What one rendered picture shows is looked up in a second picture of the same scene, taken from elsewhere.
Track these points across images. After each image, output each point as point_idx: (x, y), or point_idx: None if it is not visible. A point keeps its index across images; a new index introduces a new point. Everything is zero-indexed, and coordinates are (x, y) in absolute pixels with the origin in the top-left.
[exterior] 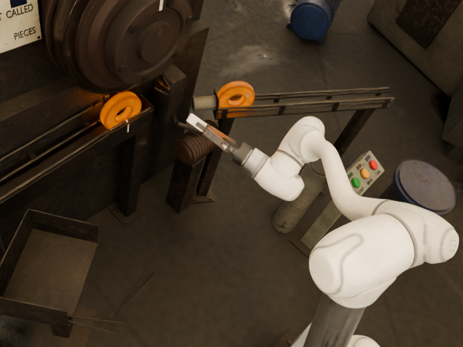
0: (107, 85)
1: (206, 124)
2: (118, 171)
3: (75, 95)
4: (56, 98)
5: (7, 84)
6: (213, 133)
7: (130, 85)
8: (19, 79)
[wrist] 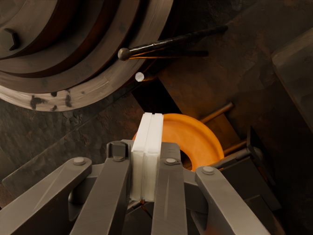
0: (33, 88)
1: (131, 150)
2: None
3: (100, 132)
4: (73, 138)
5: (38, 125)
6: (33, 189)
7: (111, 86)
8: (47, 117)
